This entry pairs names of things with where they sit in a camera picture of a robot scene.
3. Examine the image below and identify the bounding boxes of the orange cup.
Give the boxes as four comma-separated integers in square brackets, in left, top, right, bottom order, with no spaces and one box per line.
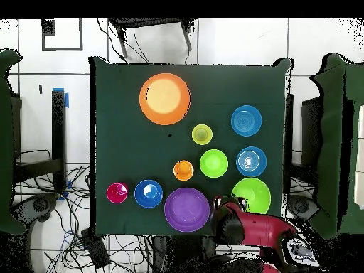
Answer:
[173,159,195,182]

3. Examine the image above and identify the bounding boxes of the black power adapter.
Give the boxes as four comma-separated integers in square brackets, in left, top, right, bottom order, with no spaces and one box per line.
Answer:
[80,230,111,269]

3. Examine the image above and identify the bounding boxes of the red cup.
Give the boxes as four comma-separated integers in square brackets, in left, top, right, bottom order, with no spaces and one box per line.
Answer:
[106,182,129,205]

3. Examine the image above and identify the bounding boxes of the large orange bowl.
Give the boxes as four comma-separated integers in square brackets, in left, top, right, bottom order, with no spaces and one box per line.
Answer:
[139,73,192,127]

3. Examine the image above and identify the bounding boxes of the bundle of floor cables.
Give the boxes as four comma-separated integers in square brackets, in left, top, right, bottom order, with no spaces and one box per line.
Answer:
[16,149,153,273]

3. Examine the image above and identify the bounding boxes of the black square floor frame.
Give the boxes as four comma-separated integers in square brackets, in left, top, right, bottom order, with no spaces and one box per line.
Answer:
[41,18,84,52]

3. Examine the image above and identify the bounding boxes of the large green bowl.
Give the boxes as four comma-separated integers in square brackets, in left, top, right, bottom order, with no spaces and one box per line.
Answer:
[231,177,272,215]

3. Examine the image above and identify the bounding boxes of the yellow cup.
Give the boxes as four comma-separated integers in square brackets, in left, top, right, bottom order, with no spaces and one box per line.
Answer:
[191,124,213,146]

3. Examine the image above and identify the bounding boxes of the black metal stand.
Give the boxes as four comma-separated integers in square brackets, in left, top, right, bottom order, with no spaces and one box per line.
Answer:
[284,93,323,197]
[12,89,68,193]

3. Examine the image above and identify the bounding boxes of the blue tape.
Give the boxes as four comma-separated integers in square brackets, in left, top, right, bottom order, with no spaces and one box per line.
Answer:
[52,87,70,109]

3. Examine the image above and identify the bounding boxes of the dark blue bowl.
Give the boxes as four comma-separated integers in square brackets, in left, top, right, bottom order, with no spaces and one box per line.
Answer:
[134,179,164,209]

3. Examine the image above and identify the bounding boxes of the purple bowl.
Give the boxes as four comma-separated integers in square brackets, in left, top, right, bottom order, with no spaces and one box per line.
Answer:
[164,187,210,233]

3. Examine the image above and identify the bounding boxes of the white boxes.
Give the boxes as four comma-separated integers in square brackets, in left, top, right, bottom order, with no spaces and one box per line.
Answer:
[353,105,364,210]

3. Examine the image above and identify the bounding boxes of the black stool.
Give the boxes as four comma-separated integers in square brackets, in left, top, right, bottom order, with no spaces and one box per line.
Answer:
[109,18,198,59]

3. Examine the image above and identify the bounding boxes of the small green bowl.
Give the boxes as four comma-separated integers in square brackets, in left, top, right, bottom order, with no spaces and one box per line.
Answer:
[199,149,229,179]

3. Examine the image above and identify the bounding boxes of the light blue bowl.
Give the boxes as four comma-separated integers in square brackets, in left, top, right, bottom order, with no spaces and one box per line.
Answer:
[235,146,268,178]
[230,105,263,137]

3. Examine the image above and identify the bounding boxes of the dark green tablecloth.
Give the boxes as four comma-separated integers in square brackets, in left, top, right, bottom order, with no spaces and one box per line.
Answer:
[87,56,294,237]

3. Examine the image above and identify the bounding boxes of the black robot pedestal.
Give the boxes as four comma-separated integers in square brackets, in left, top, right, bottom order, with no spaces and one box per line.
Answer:
[151,235,217,273]

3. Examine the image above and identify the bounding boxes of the green cloth side table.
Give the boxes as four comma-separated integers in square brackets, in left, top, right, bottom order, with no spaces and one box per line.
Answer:
[0,49,26,235]
[309,53,364,240]

